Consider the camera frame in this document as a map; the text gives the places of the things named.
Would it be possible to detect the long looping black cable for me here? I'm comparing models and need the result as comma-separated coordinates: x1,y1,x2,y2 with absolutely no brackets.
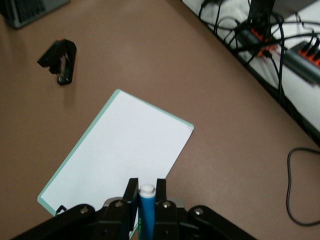
286,147,320,226

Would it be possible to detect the black stand pole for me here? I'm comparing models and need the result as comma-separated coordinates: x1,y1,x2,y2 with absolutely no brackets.
249,0,276,32

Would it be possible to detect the grey hub with orange ports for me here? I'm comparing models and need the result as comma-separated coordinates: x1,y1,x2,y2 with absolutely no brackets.
282,41,320,86
234,23,278,60

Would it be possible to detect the white board with green border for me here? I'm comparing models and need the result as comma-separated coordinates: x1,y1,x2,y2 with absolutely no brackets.
36,89,195,237

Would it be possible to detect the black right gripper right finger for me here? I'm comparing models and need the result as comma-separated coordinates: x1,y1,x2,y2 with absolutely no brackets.
154,178,186,240

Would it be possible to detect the dark blue cable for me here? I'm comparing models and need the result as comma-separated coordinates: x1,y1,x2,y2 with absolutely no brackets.
276,14,287,101

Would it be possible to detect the black stapler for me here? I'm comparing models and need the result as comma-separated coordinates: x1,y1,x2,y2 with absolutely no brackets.
36,38,78,87

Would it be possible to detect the blue marker with white cap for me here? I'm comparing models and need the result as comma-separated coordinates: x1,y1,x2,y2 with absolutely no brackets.
138,184,156,240

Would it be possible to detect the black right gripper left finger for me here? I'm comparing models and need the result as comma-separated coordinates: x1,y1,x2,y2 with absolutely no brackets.
99,177,140,240

